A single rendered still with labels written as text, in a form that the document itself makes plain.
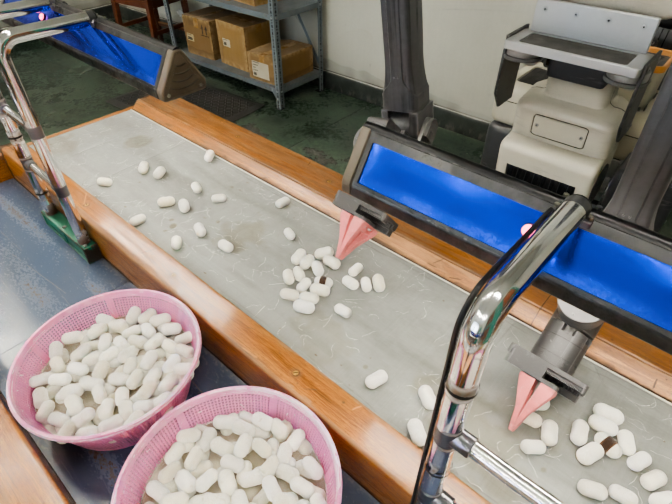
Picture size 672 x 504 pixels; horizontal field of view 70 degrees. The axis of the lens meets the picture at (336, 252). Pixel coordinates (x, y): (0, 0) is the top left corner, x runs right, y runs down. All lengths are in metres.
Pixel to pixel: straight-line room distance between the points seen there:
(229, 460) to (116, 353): 0.27
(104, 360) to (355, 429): 0.40
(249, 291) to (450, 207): 0.48
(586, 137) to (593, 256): 0.77
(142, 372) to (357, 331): 0.33
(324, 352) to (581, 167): 0.72
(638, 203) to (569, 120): 0.56
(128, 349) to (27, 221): 0.57
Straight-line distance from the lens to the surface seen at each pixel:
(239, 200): 1.08
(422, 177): 0.49
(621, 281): 0.45
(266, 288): 0.86
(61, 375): 0.83
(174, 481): 0.70
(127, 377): 0.79
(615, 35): 1.11
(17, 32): 0.94
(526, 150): 1.21
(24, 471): 0.74
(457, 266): 0.88
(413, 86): 0.79
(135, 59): 0.86
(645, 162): 0.64
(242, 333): 0.76
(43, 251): 1.20
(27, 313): 1.06
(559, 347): 0.68
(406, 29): 0.77
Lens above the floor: 1.35
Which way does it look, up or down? 41 degrees down
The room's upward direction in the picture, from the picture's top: straight up
